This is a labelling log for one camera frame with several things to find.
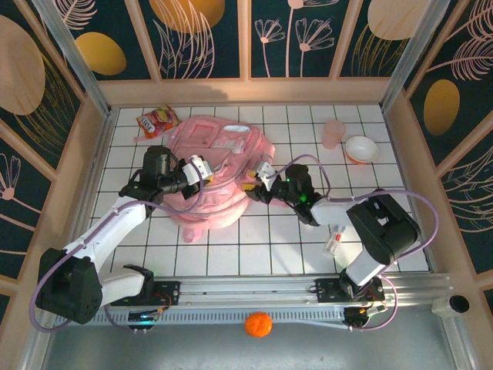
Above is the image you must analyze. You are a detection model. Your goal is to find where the pink translucent cup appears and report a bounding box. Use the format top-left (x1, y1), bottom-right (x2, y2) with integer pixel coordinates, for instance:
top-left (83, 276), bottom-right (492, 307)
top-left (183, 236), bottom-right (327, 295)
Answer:
top-left (322, 119), bottom-right (347, 150)

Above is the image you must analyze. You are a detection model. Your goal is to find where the clear plastic supplies packet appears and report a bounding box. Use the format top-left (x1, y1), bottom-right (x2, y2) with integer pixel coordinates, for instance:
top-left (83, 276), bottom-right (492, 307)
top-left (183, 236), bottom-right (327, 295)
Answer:
top-left (322, 225), bottom-right (347, 257)

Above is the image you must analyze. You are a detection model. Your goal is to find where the grey box with black knob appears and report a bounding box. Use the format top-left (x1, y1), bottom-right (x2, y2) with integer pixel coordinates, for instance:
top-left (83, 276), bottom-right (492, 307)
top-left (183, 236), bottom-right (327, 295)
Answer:
top-left (431, 294), bottom-right (471, 319)

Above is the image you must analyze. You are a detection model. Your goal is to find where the small electronics board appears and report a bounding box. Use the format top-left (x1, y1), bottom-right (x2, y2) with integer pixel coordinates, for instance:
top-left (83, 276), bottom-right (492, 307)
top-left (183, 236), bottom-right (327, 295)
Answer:
top-left (126, 308), bottom-right (170, 332)
top-left (344, 304), bottom-right (388, 331)

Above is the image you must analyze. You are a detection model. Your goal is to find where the white orange bowl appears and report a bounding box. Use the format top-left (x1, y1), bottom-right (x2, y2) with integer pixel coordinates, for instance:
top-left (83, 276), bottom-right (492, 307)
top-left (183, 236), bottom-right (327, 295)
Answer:
top-left (344, 135), bottom-right (378, 166)

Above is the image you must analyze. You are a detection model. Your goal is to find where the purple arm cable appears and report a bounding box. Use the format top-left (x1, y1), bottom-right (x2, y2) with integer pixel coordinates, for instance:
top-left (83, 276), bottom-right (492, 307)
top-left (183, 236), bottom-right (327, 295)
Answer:
top-left (269, 153), bottom-right (440, 332)
top-left (29, 153), bottom-right (211, 333)

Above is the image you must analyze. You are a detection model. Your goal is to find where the pink backpack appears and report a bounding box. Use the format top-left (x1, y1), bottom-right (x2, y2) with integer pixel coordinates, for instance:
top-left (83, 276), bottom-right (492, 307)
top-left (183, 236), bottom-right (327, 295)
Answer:
top-left (132, 117), bottom-right (277, 244)

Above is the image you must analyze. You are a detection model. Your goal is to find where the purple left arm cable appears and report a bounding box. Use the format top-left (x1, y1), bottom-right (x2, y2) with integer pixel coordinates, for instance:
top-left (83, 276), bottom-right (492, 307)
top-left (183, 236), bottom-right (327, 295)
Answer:
top-left (29, 153), bottom-right (211, 333)

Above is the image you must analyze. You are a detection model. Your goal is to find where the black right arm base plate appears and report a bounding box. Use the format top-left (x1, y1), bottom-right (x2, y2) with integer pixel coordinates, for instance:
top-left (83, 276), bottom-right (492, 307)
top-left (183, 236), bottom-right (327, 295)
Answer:
top-left (315, 277), bottom-right (386, 304)

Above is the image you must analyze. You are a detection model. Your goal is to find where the aluminium mounting rail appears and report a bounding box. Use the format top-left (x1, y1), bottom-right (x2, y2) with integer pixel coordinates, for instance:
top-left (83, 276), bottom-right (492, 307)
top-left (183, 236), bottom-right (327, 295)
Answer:
top-left (38, 274), bottom-right (451, 308)

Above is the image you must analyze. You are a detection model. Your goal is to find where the colourful snack bag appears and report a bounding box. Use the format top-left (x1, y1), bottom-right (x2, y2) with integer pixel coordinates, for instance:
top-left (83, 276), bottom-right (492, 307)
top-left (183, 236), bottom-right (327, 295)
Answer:
top-left (135, 103), bottom-right (183, 140)

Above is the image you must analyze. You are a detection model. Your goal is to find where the aluminium frame post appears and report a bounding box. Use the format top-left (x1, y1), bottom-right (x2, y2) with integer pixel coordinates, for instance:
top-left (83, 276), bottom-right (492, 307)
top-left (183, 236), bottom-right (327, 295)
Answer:
top-left (32, 0), bottom-right (112, 116)
top-left (379, 0), bottom-right (451, 111)

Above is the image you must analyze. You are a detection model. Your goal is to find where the slotted grey cable duct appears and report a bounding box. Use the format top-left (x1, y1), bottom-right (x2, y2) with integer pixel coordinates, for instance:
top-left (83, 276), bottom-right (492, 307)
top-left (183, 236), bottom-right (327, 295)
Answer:
top-left (52, 306), bottom-right (347, 328)

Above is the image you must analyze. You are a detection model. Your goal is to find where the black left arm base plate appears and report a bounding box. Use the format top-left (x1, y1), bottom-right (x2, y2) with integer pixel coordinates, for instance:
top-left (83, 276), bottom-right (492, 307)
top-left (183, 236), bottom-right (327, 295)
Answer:
top-left (110, 280), bottom-right (182, 308)

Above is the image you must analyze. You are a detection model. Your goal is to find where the orange ball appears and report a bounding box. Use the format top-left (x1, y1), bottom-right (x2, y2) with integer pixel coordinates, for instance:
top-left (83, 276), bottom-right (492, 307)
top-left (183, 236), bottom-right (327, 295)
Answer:
top-left (244, 311), bottom-right (273, 339)

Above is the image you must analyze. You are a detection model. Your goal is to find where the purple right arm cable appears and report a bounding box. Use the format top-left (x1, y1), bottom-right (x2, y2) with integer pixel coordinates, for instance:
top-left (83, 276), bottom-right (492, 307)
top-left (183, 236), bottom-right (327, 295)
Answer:
top-left (269, 153), bottom-right (440, 332)

